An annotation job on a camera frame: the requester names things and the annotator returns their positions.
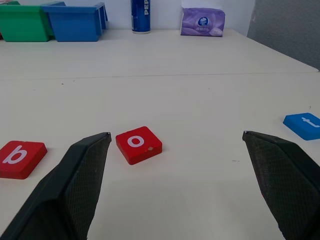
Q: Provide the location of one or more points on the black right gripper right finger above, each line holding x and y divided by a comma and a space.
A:
285, 180

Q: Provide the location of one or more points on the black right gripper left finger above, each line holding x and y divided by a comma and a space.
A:
75, 190

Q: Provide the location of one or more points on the red letter tile b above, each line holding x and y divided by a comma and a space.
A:
27, 162

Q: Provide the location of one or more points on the red letter tile o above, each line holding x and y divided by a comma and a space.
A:
147, 150

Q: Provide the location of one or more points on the blue letter tile t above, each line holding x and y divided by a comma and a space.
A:
297, 125

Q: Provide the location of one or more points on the blue plastic storage bin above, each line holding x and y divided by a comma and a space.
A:
75, 23

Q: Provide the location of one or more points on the green plastic storage bin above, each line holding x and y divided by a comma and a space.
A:
22, 23

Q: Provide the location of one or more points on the purple tissue pack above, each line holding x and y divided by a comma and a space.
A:
200, 25

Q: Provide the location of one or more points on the blue Pepsi can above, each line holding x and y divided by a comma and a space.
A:
140, 17

